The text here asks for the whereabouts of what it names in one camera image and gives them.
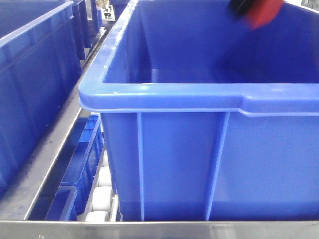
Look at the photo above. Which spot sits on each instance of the blue crate on shelf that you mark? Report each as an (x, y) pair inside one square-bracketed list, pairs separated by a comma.
[(206, 119), (39, 68)]

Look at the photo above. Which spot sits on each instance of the blue floor crate far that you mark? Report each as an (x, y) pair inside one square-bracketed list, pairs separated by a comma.
[(82, 167)]

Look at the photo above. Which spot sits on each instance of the blue crate on shelf middle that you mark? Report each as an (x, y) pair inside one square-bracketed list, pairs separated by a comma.
[(206, 119)]

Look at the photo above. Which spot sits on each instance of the blue floor crate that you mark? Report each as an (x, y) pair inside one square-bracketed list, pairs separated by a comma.
[(63, 205), (82, 167)]

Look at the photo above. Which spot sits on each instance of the stainless steel shelf rail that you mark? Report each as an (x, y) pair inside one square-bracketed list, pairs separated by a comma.
[(159, 230)]

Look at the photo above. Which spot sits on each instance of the blue floor crate near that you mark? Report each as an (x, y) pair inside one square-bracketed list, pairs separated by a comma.
[(63, 205)]

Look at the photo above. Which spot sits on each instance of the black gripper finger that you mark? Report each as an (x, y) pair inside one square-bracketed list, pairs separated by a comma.
[(240, 8)]

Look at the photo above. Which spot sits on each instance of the blue crate on shelf left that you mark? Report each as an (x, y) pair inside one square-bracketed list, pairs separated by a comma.
[(39, 68)]

